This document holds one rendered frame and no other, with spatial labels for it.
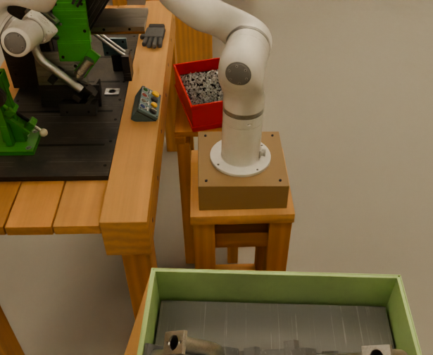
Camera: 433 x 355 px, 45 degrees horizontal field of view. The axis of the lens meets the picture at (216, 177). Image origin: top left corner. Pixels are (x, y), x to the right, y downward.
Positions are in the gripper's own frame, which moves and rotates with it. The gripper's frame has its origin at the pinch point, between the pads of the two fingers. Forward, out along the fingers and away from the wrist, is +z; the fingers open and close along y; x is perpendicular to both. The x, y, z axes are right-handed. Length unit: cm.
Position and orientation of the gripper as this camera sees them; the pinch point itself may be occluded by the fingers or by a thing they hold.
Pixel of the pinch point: (46, 21)
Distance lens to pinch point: 191.4
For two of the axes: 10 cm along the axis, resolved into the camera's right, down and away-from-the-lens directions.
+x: -7.1, 6.3, 3.1
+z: -0.1, -4.5, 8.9
